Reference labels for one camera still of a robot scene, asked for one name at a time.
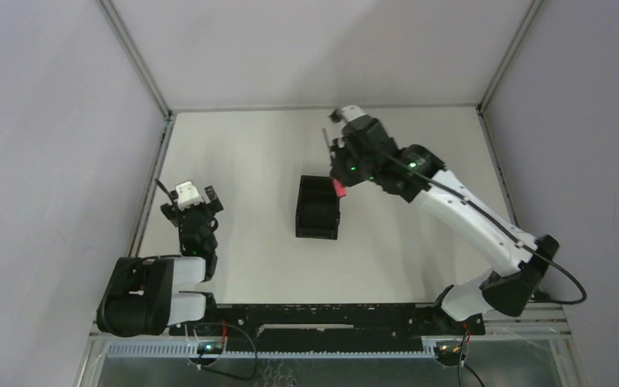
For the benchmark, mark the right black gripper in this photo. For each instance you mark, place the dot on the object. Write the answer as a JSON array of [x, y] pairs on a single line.
[[345, 176]]

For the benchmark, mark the red handled screwdriver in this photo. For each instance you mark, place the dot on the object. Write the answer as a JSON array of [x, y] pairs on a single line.
[[339, 189]]

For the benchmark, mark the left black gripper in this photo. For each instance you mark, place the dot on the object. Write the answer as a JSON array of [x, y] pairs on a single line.
[[193, 212]]

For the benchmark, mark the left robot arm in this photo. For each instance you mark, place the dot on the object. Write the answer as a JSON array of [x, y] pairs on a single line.
[[142, 296]]

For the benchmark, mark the left circuit board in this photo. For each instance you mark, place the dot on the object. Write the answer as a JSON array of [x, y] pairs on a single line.
[[210, 349]]

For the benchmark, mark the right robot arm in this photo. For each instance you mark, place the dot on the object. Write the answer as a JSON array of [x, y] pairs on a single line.
[[518, 260]]

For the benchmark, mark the circuit board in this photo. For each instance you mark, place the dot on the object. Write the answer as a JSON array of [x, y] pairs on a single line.
[[450, 355], [210, 349]]

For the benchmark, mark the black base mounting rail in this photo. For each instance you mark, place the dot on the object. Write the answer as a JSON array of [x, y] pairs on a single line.
[[410, 319]]

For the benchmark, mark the black plastic bin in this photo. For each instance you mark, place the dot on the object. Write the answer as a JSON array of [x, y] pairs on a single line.
[[317, 212]]

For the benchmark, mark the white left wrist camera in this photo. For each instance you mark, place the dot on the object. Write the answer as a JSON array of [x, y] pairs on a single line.
[[187, 195]]

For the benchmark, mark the right circuit board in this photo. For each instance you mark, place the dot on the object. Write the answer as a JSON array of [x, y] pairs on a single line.
[[450, 355]]

